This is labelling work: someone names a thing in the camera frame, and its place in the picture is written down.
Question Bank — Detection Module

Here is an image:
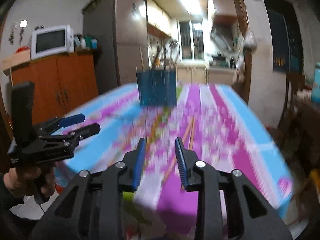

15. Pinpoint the orange wooden cabinet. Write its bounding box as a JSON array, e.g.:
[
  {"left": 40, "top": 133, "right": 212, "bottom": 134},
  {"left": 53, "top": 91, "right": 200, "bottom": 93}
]
[{"left": 1, "top": 50, "right": 101, "bottom": 124}]

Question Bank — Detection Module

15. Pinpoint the teal thermos flask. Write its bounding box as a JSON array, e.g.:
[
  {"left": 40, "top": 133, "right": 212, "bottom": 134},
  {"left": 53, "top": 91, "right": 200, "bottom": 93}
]
[{"left": 311, "top": 61, "right": 320, "bottom": 103}]

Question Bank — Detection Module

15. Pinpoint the brown three-door refrigerator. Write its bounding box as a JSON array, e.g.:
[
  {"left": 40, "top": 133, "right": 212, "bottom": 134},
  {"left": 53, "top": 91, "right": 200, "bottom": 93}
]
[{"left": 82, "top": 0, "right": 149, "bottom": 94}]

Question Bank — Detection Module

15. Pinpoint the cardboard box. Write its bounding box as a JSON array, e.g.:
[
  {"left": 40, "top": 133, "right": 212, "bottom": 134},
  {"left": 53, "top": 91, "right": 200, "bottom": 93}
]
[{"left": 1, "top": 49, "right": 30, "bottom": 71}]

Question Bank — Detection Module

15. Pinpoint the blue lidded cup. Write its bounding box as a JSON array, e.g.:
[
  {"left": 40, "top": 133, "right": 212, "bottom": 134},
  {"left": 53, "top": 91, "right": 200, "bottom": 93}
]
[{"left": 91, "top": 39, "right": 98, "bottom": 49}]

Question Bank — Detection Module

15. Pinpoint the colourful floral tablecloth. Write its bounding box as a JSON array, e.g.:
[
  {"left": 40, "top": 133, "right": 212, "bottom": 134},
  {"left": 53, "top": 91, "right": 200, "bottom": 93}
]
[{"left": 53, "top": 82, "right": 295, "bottom": 237}]

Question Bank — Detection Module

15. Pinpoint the white microwave oven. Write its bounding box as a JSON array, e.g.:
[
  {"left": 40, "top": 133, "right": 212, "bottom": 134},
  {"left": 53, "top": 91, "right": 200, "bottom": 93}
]
[{"left": 30, "top": 25, "right": 74, "bottom": 60}]

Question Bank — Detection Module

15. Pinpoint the blue perforated utensil holder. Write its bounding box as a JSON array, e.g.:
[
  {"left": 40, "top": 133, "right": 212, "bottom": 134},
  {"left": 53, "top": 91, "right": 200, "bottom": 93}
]
[{"left": 136, "top": 69, "right": 177, "bottom": 107}]

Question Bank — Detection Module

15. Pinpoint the kitchen window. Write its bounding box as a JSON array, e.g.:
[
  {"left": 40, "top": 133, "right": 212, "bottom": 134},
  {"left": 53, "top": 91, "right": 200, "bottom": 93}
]
[{"left": 178, "top": 20, "right": 204, "bottom": 61}]

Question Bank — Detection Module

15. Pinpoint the person left hand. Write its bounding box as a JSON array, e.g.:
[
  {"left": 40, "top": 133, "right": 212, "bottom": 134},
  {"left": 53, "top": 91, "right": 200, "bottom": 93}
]
[{"left": 3, "top": 163, "right": 56, "bottom": 198}]

